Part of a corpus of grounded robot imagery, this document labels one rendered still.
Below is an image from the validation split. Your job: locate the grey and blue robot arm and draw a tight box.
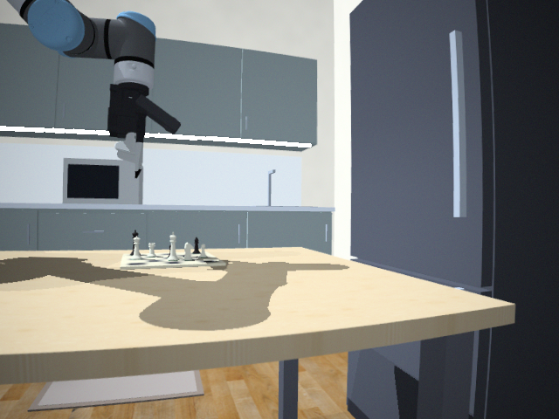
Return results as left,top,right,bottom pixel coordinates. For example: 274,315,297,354
7,0,181,134

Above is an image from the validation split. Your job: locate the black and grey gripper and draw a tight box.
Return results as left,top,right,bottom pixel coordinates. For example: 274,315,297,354
107,82,149,178

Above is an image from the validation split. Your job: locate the black and white chessboard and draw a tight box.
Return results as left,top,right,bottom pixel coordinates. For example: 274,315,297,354
120,251,226,270

